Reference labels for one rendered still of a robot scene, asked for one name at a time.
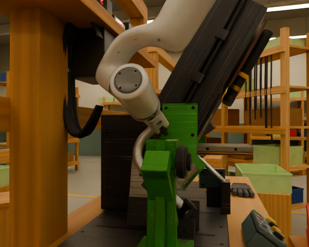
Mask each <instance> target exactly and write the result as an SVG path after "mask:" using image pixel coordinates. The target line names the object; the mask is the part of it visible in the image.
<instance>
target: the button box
mask: <svg viewBox="0 0 309 247"><path fill-rule="evenodd" d="M257 215H259V214H258V213H257V212H256V211H255V210H254V209H253V210H252V211H251V212H250V214H249V215H248V216H247V217H246V219H245V220H244V221H243V223H242V224H241V226H242V230H243V235H244V239H245V244H246V246H248V247H288V246H287V244H286V243H285V241H284V239H283V240H282V239H280V238H279V237H277V236H276V235H275V234H274V230H273V229H272V228H271V227H272V226H271V225H270V224H269V223H270V222H269V221H268V220H267V219H266V218H265V217H264V216H262V215H259V216H261V217H262V218H263V219H261V218H260V217H258V216H257ZM259 219H261V220H263V221H264V222H265V224H264V223H262V222H261V221H260V220H259ZM260 223H262V224H264V225H265V226H266V227H267V229H266V228H265V227H263V226H262V225H261V224H260Z"/></svg>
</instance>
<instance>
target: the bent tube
mask: <svg viewBox="0 0 309 247"><path fill-rule="evenodd" d="M154 134H155V132H154V131H153V130H152V129H151V128H149V127H147V128H146V129H145V130H144V131H143V132H142V133H141V134H140V135H139V136H138V138H137V140H136V142H135V144H134V147H133V161H134V164H135V166H136V168H137V170H138V171H139V173H140V174H141V175H142V173H141V166H142V163H143V155H142V153H143V147H144V145H145V143H146V140H148V139H150V138H151V137H152V136H153V135H154ZM176 203H177V210H180V209H181V208H182V207H183V206H184V204H185V202H184V201H183V200H182V199H181V198H180V197H179V196H178V195H177V194H176Z"/></svg>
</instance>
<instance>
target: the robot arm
mask: <svg viewBox="0 0 309 247"><path fill-rule="evenodd" d="M215 1H216V0H166V2H165V4H164V6H163V7H162V9H161V11H160V13H159V14H158V16H157V17H156V18H155V19H154V20H153V21H152V22H150V23H147V24H144V25H139V26H136V27H133V28H130V29H128V30H126V31H124V32H122V33H121V34H120V35H118V36H117V37H116V38H115V39H114V40H113V42H112V43H111V44H110V46H109V47H108V49H107V51H106V52H105V54H104V56H103V58H102V59H101V61H100V63H99V65H98V68H97V71H96V81H97V83H98V84H99V85H100V86H101V87H102V88H104V89H105V90H106V91H107V92H109V93H110V94H111V95H112V96H114V97H115V98H116V99H117V100H118V101H119V102H120V103H121V104H122V106H123V107H124V108H125V109H126V110H127V111H128V113H129V114H130V115H131V116H132V117H133V118H134V119H135V120H137V121H139V122H144V123H145V124H146V125H147V126H148V127H149V128H151V129H152V130H153V131H154V132H155V133H156V134H157V135H158V134H163V135H164V136H165V137H166V136H167V135H168V134H169V133H168V132H167V131H166V130H165V127H167V126H168V125H169V123H168V121H167V119H166V118H165V116H164V115H163V113H162V112H161V110H160V101H159V99H158V96H157V94H156V92H155V90H154V87H153V85H152V83H151V81H150V78H149V76H148V74H147V72H146V70H145V69H144V68H143V67H142V66H140V65H138V64H133V63H129V64H128V62H129V61H130V59H131V58H132V56H133V55H134V54H135V53H136V52H137V51H139V50H141V49H143V48H146V47H157V48H161V49H165V50H169V51H172V52H180V51H182V50H184V49H185V48H186V47H187V45H188V44H189V43H190V41H191V40H192V38H193V36H194V35H195V33H196V32H197V30H198V28H199V27H200V25H201V24H202V22H203V20H204V19H205V17H206V16H207V14H208V12H209V11H210V9H211V8H212V6H213V5H214V3H215Z"/></svg>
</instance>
